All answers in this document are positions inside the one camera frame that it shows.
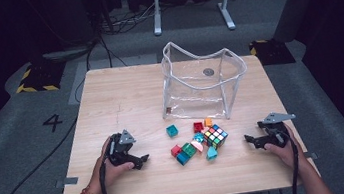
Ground blue toy block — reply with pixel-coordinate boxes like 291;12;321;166
175;150;192;168

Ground black yellow striped base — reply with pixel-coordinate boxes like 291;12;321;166
13;59;69;96
247;35;297;69

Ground white metal stand frame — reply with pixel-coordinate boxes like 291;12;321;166
149;0;242;41

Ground multicoloured puzzle cube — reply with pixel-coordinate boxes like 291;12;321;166
201;122;231;152

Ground green toy block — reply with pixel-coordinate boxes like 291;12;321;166
180;141;198;159

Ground pink half-round toy block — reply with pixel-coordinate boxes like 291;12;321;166
190;138;205;154

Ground teal square toy block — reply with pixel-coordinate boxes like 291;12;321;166
165;123;180;139

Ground grey power strip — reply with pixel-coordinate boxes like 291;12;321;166
41;45;93;64

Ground red hollow toy block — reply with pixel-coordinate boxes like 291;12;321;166
191;120;206;134

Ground grey floor tape strip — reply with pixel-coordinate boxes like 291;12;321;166
54;175;81;189
302;149;319;161

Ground teal arched toy block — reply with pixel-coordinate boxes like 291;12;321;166
204;145;220;162

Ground red studded toy block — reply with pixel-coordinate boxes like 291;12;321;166
169;143;184;159

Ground tangled floor cable bundle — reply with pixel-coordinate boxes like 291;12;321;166
96;0;169;38

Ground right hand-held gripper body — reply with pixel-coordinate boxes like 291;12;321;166
255;109;300;152

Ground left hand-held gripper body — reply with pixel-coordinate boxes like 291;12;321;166
103;127;140;169

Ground clear plastic bag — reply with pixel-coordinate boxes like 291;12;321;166
152;31;254;128

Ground person's right hand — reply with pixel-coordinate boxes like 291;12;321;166
261;121;309;176

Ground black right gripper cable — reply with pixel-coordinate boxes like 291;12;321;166
282;129;306;194

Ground round grey table grommet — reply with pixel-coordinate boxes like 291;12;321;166
202;66;216;78

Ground person's left hand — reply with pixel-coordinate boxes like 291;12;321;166
83;134;139;194

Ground light blue glitter block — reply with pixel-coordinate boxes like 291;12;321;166
192;131;206;144

